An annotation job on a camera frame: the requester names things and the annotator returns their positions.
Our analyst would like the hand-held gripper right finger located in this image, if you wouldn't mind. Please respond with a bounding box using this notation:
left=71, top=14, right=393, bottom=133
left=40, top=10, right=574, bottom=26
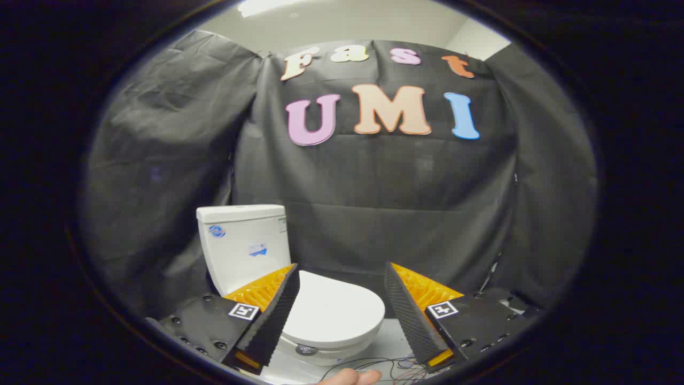
left=384, top=261, right=543, bottom=374

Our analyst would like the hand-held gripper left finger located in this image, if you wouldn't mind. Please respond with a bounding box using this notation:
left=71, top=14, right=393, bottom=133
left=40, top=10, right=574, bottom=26
left=147, top=263, right=301, bottom=375

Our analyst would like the white toilet lid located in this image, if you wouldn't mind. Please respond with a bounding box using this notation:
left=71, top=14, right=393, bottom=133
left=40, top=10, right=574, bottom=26
left=280, top=270, right=386, bottom=349

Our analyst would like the white toilet bowl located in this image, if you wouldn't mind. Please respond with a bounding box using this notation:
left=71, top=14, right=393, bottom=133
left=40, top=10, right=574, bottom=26
left=274, top=329, right=377, bottom=367

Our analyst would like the white toilet tank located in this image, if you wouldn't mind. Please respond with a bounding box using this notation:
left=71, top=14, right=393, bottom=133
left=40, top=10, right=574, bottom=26
left=196, top=204, right=292, bottom=298

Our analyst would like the black backdrop cloth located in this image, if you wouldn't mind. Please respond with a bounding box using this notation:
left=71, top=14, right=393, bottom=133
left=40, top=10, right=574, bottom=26
left=80, top=29, right=598, bottom=321

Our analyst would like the tangle of red wires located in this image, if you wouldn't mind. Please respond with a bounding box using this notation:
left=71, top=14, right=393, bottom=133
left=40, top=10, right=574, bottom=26
left=389, top=361, right=429, bottom=384

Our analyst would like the tangle of black cables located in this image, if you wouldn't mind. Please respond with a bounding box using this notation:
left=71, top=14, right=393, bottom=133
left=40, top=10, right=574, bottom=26
left=320, top=356, right=423, bottom=382

